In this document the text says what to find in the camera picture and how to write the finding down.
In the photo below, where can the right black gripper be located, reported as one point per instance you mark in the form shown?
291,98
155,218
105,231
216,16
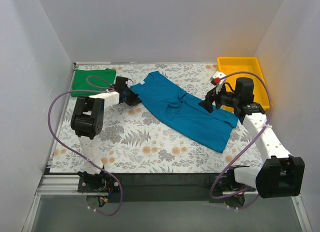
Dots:
213,99

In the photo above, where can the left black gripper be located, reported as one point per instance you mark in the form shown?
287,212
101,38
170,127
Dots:
131,96

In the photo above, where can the blue t shirt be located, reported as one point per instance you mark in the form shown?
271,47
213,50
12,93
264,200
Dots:
181,111

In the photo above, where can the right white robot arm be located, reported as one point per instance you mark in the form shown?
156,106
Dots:
281,174

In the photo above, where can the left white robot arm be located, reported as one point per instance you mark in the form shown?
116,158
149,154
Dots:
87,122

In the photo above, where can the yellow plastic bin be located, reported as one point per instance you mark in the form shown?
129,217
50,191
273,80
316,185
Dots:
229,65

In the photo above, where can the folded green t shirt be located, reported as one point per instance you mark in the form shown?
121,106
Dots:
80,81

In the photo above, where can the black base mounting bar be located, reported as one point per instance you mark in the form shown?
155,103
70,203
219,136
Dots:
175,195

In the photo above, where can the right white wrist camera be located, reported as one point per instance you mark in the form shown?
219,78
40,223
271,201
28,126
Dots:
218,79

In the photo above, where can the aluminium frame rail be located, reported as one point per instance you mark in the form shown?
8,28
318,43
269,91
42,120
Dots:
57,183

